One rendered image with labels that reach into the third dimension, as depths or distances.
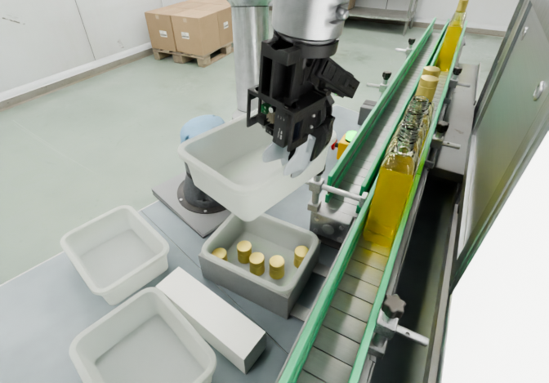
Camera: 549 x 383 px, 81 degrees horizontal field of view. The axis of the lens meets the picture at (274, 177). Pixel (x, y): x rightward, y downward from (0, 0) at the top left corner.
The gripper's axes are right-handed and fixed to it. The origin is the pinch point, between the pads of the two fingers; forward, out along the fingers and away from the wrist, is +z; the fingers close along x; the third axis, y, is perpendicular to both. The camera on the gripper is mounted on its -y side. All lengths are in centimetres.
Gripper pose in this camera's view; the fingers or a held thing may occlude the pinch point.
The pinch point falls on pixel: (294, 167)
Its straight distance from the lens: 49.3
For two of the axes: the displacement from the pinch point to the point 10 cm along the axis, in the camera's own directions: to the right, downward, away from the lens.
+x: 7.4, 5.0, -4.5
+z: -0.9, 7.4, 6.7
